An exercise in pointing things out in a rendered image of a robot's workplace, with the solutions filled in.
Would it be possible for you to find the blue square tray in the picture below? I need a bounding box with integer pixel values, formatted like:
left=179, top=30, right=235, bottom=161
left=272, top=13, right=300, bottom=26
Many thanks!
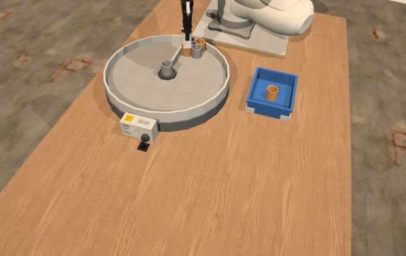
left=245, top=67, right=298, bottom=122

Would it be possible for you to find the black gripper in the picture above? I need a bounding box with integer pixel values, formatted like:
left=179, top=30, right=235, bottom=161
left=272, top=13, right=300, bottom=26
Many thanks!
left=181, top=0, right=194, bottom=49

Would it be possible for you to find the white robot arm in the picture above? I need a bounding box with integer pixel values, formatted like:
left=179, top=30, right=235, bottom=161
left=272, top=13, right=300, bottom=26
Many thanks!
left=206, top=0, right=314, bottom=40

